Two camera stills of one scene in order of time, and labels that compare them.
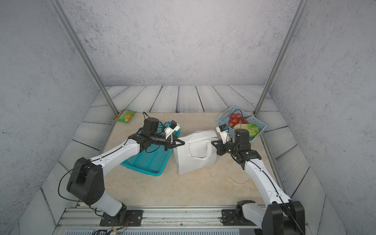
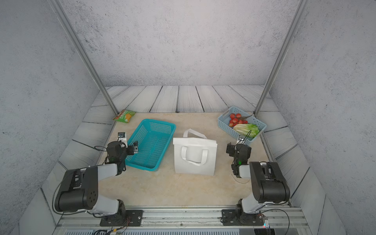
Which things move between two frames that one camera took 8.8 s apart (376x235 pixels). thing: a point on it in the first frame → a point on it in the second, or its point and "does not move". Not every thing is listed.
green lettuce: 253,129 does not move
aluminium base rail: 86,221 does not move
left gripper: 174,145 → 131,152
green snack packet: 124,116 does not move
